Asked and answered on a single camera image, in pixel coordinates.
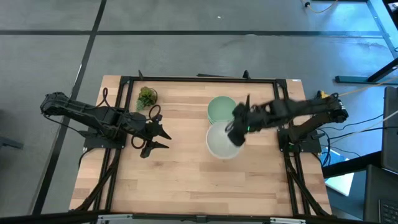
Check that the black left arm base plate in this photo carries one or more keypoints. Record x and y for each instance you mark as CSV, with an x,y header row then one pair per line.
x,y
99,143

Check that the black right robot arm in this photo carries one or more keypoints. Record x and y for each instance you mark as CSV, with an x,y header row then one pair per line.
x,y
304,107

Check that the black computer monitor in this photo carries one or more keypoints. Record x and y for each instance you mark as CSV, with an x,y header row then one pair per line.
x,y
391,130

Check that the small potted green plant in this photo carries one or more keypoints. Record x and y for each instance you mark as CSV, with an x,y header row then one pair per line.
x,y
146,98

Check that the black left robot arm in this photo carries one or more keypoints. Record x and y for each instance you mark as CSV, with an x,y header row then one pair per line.
x,y
77,112

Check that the light green bowl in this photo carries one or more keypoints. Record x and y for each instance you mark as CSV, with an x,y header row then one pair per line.
x,y
220,108

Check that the silver corner bracket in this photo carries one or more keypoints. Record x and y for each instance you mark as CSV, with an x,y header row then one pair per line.
x,y
287,221
113,218

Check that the black desk leg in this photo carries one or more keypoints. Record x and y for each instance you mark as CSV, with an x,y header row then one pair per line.
x,y
377,74

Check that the black aluminium table frame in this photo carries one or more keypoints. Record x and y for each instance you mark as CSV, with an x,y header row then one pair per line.
x,y
202,79

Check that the black keyboard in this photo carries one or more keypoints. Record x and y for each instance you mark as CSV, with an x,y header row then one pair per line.
x,y
389,213

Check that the black frame bracket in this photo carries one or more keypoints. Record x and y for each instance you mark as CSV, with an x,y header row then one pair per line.
x,y
140,75
246,74

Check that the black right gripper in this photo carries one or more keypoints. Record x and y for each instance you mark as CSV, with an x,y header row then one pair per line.
x,y
252,118

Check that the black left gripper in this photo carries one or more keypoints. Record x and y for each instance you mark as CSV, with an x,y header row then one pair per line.
x,y
143,126

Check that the yellow power plug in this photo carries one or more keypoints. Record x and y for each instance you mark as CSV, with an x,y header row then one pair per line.
x,y
322,93

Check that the white blue floor sheet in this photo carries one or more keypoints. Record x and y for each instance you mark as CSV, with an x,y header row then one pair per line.
x,y
342,183

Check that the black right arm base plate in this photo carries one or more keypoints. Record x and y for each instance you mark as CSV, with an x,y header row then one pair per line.
x,y
308,147

